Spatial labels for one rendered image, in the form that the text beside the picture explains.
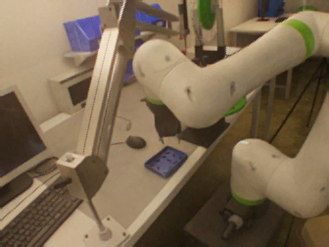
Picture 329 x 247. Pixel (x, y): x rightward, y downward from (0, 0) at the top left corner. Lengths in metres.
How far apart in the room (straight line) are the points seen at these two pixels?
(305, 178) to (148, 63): 0.45
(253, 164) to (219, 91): 0.31
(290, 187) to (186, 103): 0.36
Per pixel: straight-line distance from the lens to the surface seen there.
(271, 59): 0.54
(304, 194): 0.63
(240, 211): 0.77
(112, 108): 0.56
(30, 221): 0.81
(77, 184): 0.51
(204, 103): 0.39
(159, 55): 0.46
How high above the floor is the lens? 1.47
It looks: 31 degrees down
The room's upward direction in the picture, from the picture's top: 8 degrees counter-clockwise
